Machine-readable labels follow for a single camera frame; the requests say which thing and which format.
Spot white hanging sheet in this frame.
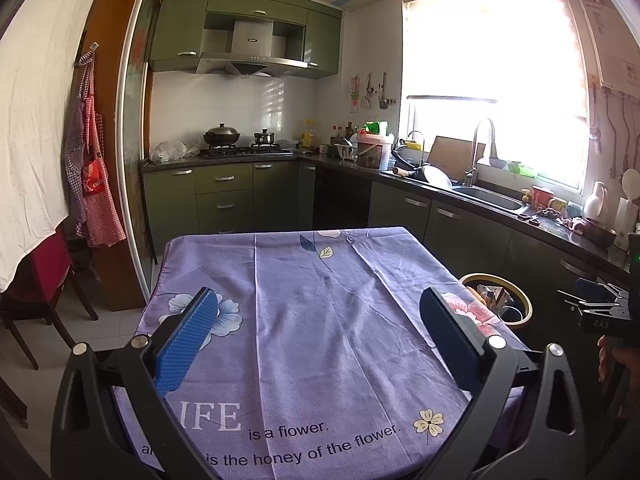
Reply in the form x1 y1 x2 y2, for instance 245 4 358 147
0 0 108 293

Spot gas stove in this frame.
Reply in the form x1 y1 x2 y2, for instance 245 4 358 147
201 144 293 157

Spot purple checked apron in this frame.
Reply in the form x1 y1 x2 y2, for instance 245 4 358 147
64 60 96 238

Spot pink plastic bucket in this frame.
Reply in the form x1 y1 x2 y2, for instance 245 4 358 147
356 130 393 171

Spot row of sauce bottles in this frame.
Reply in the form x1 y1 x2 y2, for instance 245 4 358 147
329 122 356 146

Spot kitchen window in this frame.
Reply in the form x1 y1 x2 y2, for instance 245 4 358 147
401 0 591 196

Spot hanging kitchen utensils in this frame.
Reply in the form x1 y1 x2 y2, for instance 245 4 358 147
350 72 396 111

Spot white water heater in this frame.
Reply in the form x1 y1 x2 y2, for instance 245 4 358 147
580 0 640 96

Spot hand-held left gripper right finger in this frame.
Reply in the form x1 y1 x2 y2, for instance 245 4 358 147
419 287 587 480

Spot white plate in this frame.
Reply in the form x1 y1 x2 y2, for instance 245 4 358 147
422 165 453 191

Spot yellow-rimmed trash bin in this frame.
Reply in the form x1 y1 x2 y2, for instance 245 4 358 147
459 273 532 331

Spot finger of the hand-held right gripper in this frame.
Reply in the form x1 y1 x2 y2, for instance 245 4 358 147
575 279 628 302
557 290 621 317

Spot black wok with lid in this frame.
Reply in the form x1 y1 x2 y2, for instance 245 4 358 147
202 122 241 148

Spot steel kitchen sink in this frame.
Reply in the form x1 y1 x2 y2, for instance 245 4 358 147
452 185 526 212

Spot green wall cabinets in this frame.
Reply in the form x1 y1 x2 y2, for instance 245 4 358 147
148 0 345 80

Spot white jug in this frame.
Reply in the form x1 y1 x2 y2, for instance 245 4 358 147
584 181 608 223

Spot black frying pan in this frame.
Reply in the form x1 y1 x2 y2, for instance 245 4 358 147
392 152 426 181

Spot wooden chair with red cover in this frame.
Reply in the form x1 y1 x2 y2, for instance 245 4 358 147
0 227 99 371

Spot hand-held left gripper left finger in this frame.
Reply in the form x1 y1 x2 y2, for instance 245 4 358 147
50 287 220 480

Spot purple floral tablecloth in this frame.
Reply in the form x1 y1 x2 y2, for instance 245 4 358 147
112 227 531 480

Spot steel kitchen faucet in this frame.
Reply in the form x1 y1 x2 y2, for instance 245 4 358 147
462 117 498 187

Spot brown bowl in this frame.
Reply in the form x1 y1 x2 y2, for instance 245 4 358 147
582 217 618 248

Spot steel range hood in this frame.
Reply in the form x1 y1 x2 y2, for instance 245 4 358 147
196 17 308 78

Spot sliding glass door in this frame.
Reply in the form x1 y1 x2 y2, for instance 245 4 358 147
115 0 171 306

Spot person's right hand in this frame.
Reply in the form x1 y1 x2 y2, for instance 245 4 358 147
597 335 640 386

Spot red checked apron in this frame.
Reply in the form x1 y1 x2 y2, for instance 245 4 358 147
77 45 126 248

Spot clear plastic bag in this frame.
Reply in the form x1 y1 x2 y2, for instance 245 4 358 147
149 140 201 163

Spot wooden cutting board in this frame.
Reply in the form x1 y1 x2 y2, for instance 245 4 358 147
427 136 487 181

